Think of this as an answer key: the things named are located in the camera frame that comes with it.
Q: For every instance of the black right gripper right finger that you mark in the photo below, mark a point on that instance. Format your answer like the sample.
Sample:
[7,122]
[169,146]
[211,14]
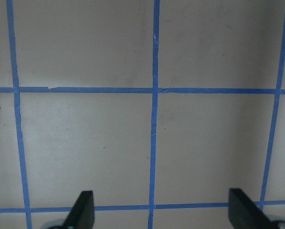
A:
[244,214]

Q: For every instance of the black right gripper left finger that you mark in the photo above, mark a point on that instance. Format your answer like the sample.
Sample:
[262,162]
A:
[82,215]

